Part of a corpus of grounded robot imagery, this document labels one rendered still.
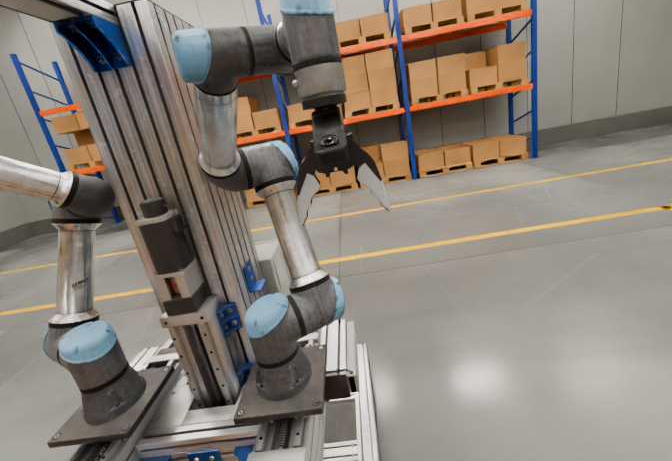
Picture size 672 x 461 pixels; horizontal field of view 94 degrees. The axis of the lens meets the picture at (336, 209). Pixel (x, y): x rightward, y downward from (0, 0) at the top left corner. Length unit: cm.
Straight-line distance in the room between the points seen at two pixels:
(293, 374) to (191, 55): 75
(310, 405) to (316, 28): 80
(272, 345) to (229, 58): 63
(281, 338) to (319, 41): 66
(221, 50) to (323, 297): 61
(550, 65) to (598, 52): 114
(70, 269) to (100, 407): 38
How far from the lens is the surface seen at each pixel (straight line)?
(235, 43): 56
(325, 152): 42
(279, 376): 90
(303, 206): 52
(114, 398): 115
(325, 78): 49
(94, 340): 108
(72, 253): 118
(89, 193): 104
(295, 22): 51
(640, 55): 1134
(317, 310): 86
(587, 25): 1059
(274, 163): 87
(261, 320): 82
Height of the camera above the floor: 169
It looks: 16 degrees down
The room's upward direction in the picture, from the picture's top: 11 degrees counter-clockwise
